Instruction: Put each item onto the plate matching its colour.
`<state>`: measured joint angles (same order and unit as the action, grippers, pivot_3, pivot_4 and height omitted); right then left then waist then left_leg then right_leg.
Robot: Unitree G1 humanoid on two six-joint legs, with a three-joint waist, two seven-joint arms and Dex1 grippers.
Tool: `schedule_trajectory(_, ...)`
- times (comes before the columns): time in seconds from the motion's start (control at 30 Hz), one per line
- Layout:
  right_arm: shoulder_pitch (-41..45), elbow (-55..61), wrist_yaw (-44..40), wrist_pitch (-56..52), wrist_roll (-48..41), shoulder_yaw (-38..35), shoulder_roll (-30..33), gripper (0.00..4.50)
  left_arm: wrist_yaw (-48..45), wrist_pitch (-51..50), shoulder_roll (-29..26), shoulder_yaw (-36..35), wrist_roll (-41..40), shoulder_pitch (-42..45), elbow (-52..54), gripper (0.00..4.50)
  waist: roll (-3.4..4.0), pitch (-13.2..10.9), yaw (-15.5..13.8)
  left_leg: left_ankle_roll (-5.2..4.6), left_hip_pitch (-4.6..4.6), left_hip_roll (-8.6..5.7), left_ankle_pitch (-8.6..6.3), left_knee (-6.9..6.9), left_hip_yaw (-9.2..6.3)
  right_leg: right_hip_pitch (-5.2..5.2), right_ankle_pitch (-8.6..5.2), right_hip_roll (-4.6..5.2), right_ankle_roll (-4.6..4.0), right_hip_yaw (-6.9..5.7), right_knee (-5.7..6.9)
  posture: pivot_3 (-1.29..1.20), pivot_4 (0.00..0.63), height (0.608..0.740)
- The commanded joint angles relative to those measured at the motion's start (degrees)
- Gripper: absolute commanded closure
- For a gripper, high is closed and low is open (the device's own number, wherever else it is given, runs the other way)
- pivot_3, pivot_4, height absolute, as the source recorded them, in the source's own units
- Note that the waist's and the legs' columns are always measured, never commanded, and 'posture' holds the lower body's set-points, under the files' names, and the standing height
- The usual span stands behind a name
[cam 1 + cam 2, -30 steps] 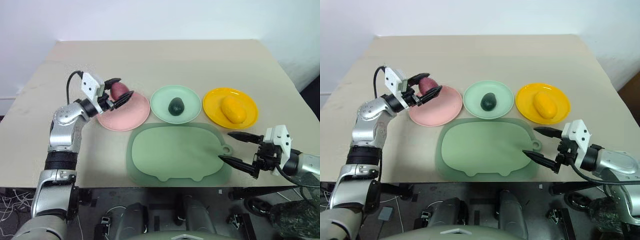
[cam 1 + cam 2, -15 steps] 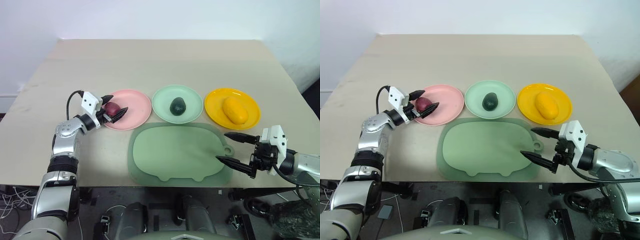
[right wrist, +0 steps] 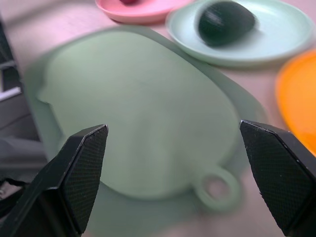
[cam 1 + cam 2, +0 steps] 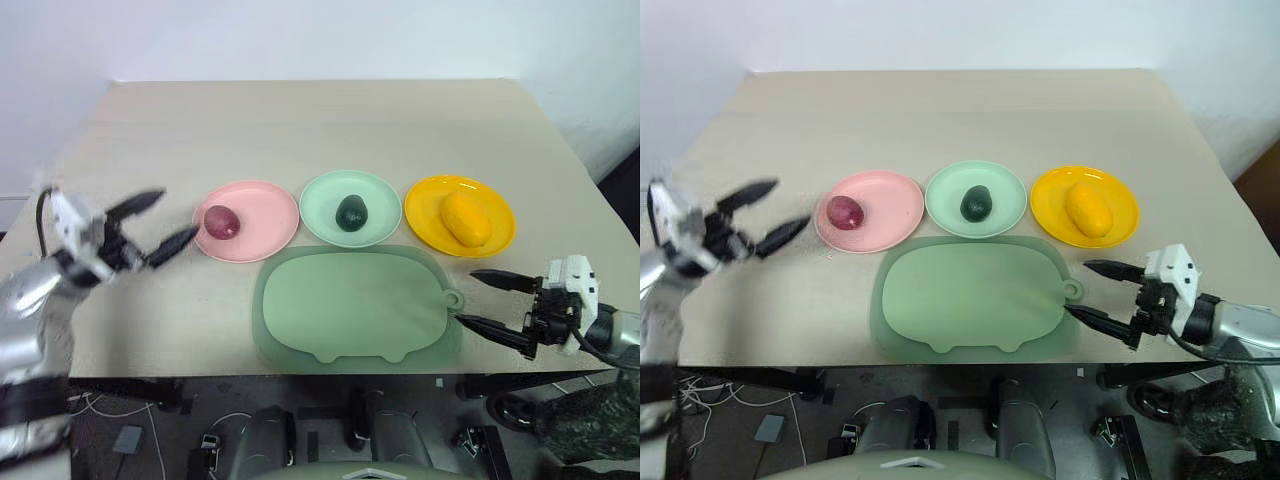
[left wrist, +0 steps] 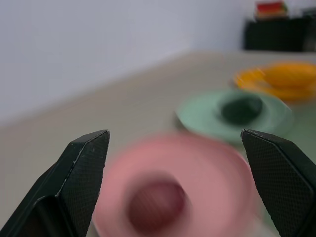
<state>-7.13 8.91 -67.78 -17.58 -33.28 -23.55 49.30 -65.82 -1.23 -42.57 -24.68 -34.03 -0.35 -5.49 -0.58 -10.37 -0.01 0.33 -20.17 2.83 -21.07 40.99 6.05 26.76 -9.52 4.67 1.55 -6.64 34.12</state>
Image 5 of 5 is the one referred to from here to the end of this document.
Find orange round item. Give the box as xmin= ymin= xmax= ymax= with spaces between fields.
xmin=262 ymin=62 xmax=316 ymax=87

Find orange plate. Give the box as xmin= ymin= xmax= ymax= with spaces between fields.
xmin=233 ymin=66 xmax=316 ymax=101

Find green plate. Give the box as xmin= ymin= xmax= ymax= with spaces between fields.
xmin=175 ymin=89 xmax=294 ymax=145

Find dark green round item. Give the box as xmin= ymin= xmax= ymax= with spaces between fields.
xmin=217 ymin=95 xmax=264 ymax=125

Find black box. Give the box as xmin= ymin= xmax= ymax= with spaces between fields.
xmin=243 ymin=9 xmax=316 ymax=52

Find red and green object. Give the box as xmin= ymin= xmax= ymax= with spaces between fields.
xmin=254 ymin=0 xmax=289 ymax=20

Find pink plate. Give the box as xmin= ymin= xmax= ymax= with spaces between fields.
xmin=92 ymin=131 xmax=266 ymax=237

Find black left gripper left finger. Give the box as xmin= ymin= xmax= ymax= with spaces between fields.
xmin=0 ymin=129 xmax=111 ymax=237

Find dark red round item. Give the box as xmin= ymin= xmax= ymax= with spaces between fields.
xmin=127 ymin=179 xmax=186 ymax=232

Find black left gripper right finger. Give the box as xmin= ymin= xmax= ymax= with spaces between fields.
xmin=240 ymin=128 xmax=316 ymax=237

